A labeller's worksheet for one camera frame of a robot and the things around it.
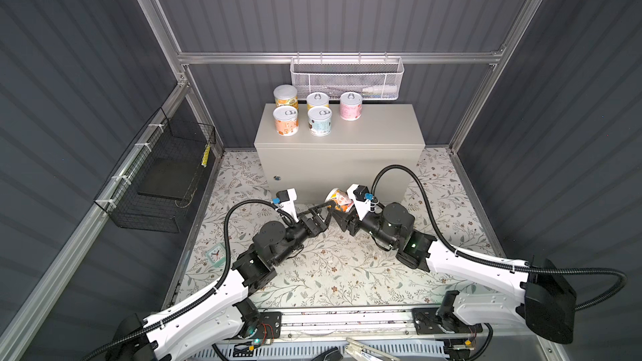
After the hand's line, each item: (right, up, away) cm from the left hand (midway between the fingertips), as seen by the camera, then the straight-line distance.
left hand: (330, 207), depth 67 cm
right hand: (+3, +1, +3) cm, 4 cm away
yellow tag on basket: (-42, +15, +15) cm, 47 cm away
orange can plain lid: (+3, +2, -1) cm, 4 cm away
